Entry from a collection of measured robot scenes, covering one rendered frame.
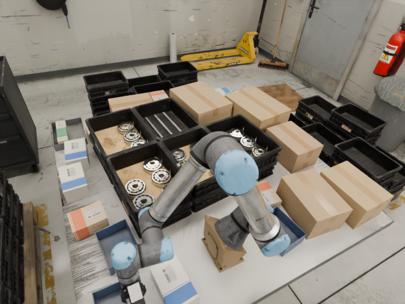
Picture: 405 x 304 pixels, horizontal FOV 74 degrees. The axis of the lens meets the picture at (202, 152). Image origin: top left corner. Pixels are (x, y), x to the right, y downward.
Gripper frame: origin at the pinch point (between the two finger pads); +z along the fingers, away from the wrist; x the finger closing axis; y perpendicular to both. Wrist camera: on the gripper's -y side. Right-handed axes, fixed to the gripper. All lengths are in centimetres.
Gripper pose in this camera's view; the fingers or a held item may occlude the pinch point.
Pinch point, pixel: (135, 302)
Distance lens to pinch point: 121.8
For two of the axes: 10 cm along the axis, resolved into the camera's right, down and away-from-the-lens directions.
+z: -0.6, 7.5, 6.6
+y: -4.4, -6.1, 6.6
